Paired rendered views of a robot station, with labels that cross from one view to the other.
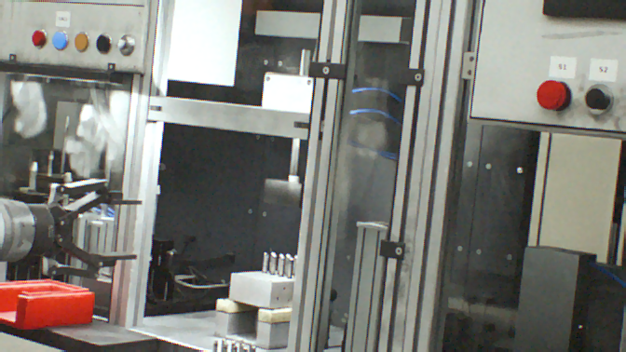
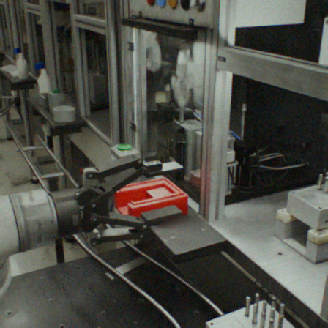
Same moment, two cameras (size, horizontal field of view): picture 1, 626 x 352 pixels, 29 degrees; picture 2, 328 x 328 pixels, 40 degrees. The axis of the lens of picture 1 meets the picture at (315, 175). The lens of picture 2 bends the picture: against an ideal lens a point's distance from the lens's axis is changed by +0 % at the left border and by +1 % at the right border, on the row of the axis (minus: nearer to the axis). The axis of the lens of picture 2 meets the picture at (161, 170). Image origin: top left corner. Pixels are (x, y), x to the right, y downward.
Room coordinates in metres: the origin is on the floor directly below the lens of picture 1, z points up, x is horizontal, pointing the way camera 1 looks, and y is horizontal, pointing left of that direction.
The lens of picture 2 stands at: (1.25, -0.02, 1.47)
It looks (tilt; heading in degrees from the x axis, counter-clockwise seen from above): 23 degrees down; 27
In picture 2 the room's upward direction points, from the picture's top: straight up
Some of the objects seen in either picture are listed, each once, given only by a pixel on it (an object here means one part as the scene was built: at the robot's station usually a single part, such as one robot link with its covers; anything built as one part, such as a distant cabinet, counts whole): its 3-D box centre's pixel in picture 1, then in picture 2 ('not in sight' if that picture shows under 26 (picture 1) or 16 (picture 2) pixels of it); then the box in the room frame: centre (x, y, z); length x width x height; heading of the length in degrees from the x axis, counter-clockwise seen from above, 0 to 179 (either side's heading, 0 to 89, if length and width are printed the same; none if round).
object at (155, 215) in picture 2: (115, 256); (161, 214); (1.89, 0.30, 1.08); 0.07 x 0.03 x 0.01; 143
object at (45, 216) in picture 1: (43, 229); (80, 209); (1.77, 0.39, 1.12); 0.09 x 0.07 x 0.08; 143
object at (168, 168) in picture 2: (120, 201); (161, 169); (1.89, 0.30, 1.16); 0.07 x 0.03 x 0.01; 143
